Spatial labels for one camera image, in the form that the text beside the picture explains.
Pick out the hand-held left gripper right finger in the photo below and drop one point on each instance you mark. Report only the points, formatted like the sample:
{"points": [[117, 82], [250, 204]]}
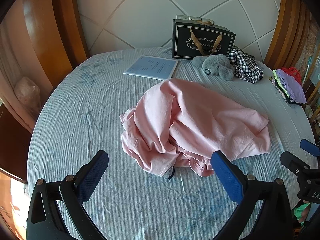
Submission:
{"points": [[226, 177]]}

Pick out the green cloth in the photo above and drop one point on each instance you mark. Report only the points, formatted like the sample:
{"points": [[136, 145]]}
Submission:
{"points": [[301, 212]]}

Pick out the grey plush toy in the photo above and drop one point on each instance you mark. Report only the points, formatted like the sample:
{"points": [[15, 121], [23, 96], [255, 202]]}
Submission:
{"points": [[215, 63]]}

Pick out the wooden headboard frame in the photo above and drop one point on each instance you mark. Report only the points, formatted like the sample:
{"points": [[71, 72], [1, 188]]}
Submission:
{"points": [[287, 30], [65, 17]]}

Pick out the black white checkered cloth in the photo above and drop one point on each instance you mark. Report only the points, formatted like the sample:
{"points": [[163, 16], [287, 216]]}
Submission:
{"points": [[246, 67]]}

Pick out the light blue booklet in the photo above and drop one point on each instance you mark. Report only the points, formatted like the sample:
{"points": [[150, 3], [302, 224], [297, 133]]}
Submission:
{"points": [[152, 67]]}

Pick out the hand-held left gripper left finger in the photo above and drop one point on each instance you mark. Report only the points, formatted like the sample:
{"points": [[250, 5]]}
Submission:
{"points": [[92, 177]]}

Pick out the purple cloth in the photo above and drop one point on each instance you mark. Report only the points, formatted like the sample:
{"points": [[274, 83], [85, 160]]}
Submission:
{"points": [[292, 85]]}

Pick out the black gift bag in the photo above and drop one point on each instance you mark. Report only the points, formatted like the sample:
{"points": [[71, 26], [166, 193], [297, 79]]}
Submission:
{"points": [[182, 42]]}

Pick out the dark wooden nightstand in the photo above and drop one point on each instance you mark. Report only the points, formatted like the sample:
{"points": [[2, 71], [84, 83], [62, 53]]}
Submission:
{"points": [[12, 142]]}

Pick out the red plastic bag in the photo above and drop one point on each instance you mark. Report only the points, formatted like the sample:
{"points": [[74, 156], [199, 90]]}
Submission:
{"points": [[295, 71]]}

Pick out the translucent plastic bag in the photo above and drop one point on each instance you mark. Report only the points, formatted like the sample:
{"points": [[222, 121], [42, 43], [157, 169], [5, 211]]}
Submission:
{"points": [[27, 92]]}

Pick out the striped light blue bed sheet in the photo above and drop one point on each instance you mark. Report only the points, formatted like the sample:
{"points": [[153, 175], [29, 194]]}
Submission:
{"points": [[87, 117]]}

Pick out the pink garment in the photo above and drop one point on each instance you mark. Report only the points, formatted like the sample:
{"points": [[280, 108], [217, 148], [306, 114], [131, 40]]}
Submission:
{"points": [[195, 120]]}

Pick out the wooden framed board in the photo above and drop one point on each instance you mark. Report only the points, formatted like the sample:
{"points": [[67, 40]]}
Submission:
{"points": [[313, 45]]}

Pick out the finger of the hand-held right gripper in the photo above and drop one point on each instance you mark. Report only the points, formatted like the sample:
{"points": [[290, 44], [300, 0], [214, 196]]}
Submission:
{"points": [[291, 161], [310, 146]]}

